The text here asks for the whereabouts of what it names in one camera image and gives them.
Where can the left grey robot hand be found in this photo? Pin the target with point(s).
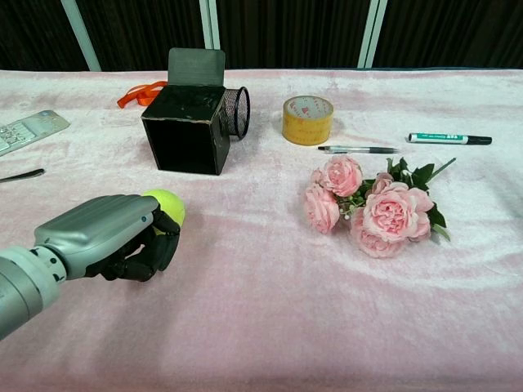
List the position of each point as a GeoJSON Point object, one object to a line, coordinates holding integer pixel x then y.
{"type": "Point", "coordinates": [94, 228]}

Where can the yellow tennis ball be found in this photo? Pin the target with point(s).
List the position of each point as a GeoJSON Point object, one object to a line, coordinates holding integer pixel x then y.
{"type": "Point", "coordinates": [171, 206]}

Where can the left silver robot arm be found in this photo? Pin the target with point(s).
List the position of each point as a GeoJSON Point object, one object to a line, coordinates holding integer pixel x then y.
{"type": "Point", "coordinates": [22, 281]}

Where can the black cardboard box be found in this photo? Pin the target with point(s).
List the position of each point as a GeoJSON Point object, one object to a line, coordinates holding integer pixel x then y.
{"type": "Point", "coordinates": [190, 122]}

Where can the clear plastic blister package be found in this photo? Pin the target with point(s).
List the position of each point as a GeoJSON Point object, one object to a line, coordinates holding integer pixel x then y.
{"type": "Point", "coordinates": [28, 128]}

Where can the orange ribbon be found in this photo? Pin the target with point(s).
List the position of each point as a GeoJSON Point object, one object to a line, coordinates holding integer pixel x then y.
{"type": "Point", "coordinates": [141, 94]}

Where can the black mesh pen cup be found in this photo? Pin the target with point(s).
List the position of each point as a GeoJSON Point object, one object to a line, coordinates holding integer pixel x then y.
{"type": "Point", "coordinates": [236, 112]}

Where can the pink plush tablecloth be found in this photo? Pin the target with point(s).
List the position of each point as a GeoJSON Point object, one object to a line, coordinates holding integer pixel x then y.
{"type": "Point", "coordinates": [286, 286]}

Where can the yellow packing tape roll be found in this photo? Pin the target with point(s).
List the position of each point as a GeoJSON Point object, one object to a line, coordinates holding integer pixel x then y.
{"type": "Point", "coordinates": [307, 120]}

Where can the black ballpoint pen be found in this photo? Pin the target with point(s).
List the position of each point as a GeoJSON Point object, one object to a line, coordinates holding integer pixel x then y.
{"type": "Point", "coordinates": [359, 150]}

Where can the pink artificial rose bouquet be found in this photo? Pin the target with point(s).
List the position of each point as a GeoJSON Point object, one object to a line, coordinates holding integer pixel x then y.
{"type": "Point", "coordinates": [384, 208]}

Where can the green white marker pen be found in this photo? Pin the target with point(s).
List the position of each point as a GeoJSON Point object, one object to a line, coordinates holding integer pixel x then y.
{"type": "Point", "coordinates": [445, 138]}

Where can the white metal frame post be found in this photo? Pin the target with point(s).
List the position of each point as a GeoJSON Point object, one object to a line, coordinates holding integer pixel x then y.
{"type": "Point", "coordinates": [371, 34]}
{"type": "Point", "coordinates": [209, 24]}
{"type": "Point", "coordinates": [80, 34]}

